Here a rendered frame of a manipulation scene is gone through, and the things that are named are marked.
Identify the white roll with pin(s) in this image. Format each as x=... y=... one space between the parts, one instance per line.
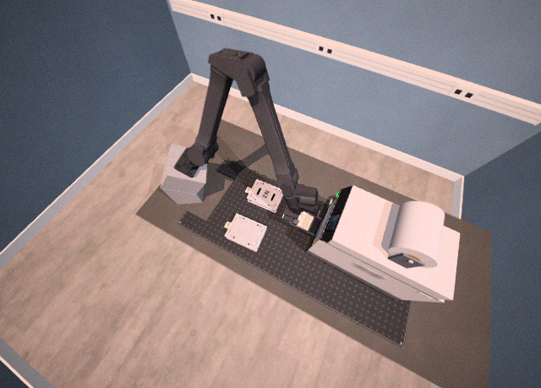
x=418 y=231

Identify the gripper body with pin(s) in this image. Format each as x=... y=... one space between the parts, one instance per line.
x=288 y=215

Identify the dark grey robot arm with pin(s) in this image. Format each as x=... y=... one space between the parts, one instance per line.
x=253 y=82

